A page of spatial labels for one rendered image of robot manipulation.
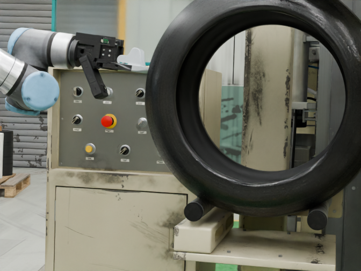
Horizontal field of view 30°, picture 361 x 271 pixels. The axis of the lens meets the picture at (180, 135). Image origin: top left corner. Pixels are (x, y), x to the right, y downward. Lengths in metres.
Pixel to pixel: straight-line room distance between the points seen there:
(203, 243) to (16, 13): 9.79
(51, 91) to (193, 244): 0.49
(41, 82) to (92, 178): 0.82
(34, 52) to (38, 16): 9.34
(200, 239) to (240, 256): 0.10
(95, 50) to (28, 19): 9.44
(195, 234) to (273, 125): 0.46
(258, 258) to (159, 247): 0.81
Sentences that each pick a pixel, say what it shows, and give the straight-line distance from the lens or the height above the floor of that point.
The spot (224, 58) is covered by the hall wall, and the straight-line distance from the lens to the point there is 10.61.
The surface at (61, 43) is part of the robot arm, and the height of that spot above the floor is 1.29.
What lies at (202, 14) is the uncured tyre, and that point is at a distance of 1.55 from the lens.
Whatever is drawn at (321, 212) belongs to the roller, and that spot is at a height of 0.92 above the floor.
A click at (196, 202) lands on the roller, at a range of 1.56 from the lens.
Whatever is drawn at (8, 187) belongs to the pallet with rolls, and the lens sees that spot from 7.84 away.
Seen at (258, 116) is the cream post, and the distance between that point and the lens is 1.89.
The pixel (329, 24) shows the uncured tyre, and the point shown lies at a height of 1.33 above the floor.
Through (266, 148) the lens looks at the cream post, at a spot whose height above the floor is 1.03.
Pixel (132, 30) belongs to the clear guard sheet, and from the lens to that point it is 2.34.
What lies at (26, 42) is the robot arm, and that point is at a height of 1.29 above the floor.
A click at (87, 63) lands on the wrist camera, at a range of 1.71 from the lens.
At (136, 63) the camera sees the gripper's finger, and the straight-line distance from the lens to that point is 1.67.
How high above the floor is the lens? 1.16
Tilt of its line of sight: 3 degrees down
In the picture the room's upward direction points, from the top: 2 degrees clockwise
